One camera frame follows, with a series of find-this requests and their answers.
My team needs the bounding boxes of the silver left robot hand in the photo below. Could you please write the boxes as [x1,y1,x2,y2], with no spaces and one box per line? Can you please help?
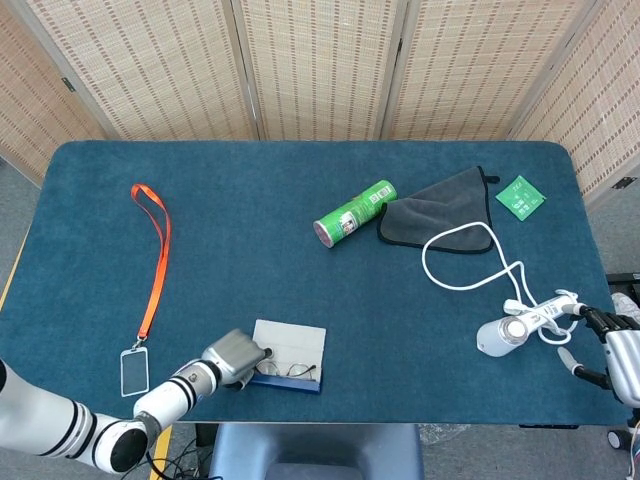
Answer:
[201,328,275,390]

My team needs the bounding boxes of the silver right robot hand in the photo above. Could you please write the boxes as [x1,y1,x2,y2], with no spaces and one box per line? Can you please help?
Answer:
[556,302,640,407]

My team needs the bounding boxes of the blue glasses case grey lining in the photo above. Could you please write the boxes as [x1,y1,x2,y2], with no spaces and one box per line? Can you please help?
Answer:
[248,318,328,396]

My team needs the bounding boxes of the thin dark-framed eyeglasses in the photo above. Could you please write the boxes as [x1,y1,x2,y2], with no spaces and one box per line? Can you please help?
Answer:
[255,358,319,384]

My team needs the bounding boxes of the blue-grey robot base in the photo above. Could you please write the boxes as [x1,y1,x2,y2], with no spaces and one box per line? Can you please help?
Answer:
[208,423,425,480]

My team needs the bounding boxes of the white caster wheel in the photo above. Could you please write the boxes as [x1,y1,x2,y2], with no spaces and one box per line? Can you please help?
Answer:
[606,427,632,451]

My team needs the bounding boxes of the black stand base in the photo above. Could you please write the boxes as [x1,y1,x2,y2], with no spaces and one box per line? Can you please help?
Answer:
[606,272,640,301]

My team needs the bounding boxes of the clear badge holder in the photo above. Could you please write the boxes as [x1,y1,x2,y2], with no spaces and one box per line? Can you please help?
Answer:
[119,346,152,399]

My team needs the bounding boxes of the blue table cover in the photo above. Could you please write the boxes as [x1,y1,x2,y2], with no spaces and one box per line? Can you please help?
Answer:
[0,139,627,426]

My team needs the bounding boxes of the white hair dryer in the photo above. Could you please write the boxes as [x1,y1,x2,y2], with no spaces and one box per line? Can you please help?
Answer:
[475,292,581,359]

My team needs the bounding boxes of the green cylindrical snack can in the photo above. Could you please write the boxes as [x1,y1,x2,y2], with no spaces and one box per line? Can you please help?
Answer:
[313,179,398,249]

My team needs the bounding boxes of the green foil packet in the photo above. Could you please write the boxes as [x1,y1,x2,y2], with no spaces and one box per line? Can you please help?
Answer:
[494,174,547,221]

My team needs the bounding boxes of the grey cloth with black trim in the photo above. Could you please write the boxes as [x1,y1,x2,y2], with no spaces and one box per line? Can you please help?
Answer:
[376,165,501,255]

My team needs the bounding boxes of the woven bamboo folding screen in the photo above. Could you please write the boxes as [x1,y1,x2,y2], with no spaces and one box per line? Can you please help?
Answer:
[0,0,640,206]

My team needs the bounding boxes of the orange lanyard strap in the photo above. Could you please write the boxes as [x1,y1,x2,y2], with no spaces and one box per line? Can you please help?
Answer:
[130,183,172,351]

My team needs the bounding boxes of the black floor cables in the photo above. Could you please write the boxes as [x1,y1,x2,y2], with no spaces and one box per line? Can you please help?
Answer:
[147,424,214,480]

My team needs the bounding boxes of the white power cable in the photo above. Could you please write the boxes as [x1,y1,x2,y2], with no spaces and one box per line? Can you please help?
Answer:
[421,221,581,346]

